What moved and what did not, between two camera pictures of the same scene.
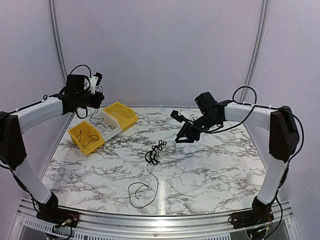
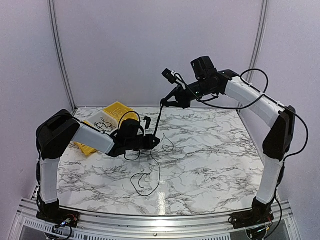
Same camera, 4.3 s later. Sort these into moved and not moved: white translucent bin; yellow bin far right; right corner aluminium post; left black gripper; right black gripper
Moved: right black gripper; left black gripper
Not moved: white translucent bin; right corner aluminium post; yellow bin far right
